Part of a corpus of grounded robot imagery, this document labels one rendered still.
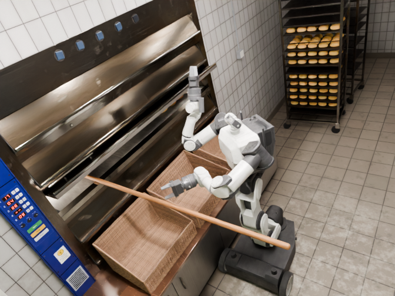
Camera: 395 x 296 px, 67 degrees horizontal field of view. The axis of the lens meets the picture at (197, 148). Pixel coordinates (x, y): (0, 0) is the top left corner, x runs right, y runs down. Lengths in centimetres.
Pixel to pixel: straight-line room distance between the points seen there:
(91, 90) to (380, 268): 252
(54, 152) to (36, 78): 45
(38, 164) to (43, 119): 27
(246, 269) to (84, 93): 179
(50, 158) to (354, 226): 255
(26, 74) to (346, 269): 264
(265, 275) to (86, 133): 169
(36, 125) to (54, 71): 33
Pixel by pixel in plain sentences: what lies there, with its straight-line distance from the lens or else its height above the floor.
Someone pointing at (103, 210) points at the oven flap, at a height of 99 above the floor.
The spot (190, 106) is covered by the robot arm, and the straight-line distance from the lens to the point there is 194.
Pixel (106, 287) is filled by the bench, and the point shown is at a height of 58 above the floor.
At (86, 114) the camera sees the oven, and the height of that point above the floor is 166.
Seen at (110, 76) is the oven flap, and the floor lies 178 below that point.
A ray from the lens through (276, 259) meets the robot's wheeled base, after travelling 267.
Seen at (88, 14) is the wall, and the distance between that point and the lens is 210.
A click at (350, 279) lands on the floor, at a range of 281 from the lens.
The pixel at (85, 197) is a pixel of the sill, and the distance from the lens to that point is 219.
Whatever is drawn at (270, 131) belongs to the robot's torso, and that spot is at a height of 137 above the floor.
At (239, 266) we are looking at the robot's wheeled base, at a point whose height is 19.
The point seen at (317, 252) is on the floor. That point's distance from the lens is 292.
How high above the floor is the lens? 240
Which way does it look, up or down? 34 degrees down
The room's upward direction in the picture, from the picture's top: 16 degrees counter-clockwise
